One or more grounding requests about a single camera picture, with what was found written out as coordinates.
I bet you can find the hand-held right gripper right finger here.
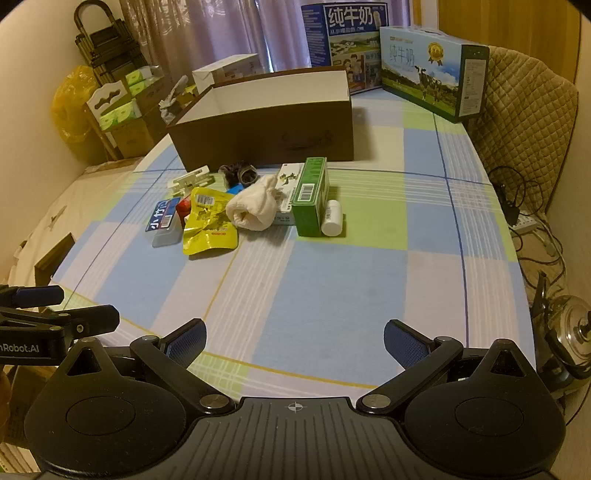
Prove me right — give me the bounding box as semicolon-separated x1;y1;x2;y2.
356;319;539;415

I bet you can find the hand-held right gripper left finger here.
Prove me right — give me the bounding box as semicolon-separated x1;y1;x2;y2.
55;318;236;415

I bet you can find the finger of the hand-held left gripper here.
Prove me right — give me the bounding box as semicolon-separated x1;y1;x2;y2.
0;305;121;340
0;285;64;308

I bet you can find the yellow snack packet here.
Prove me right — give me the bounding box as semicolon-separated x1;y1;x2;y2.
182;187;238;257

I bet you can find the blue floss pick case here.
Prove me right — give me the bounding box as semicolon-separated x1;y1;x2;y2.
144;198;183;248

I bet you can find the small white bottle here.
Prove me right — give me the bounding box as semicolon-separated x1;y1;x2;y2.
321;199;343;237

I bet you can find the white plastic clip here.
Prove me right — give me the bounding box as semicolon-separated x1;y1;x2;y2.
168;167;215;193

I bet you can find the green medicine box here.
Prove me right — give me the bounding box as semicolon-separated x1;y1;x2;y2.
290;157;331;237

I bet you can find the dark scrunchie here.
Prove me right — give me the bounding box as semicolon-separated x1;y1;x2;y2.
218;161;259;189

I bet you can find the white leaf-print box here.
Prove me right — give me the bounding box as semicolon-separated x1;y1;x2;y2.
270;162;305;227

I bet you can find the brown cardboard box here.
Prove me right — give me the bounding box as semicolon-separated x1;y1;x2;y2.
166;66;355;172

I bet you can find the open floor cardboard carton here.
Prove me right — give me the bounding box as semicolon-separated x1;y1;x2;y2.
9;231;77;301

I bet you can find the metal kettle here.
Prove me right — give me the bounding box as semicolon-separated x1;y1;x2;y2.
531;272;591;393

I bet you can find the yellow plastic bag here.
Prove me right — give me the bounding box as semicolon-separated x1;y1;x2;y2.
50;65;100;164

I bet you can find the brown carton of green tissues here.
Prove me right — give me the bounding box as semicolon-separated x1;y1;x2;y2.
124;65;172;134

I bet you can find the clear plastic bag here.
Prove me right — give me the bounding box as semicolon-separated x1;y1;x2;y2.
159;75;191;125

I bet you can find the quilted beige chair cover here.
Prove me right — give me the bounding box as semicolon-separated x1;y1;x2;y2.
466;45;579;217

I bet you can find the black folding rack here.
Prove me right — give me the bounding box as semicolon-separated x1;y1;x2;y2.
74;0;144;93

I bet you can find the light blue cow milk carton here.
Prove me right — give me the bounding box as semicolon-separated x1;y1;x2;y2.
379;25;490;123

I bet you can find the white appliance box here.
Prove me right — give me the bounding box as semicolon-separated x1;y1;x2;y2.
191;54;262;95

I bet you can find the beige patterned curtain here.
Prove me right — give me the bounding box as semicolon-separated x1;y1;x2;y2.
117;0;195;79

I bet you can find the tall dark blue milk carton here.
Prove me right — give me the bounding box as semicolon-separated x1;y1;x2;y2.
301;1;390;95

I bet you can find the lilac sheer curtain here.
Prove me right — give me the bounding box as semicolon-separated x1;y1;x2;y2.
185;0;439;72

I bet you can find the wooden door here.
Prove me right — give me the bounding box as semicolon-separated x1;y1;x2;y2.
438;0;583;84

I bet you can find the white power strip with cables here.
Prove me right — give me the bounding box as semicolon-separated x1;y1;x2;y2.
487;166;566;296

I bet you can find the white-handled tissue carton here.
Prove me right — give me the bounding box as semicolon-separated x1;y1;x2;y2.
85;80;155;160

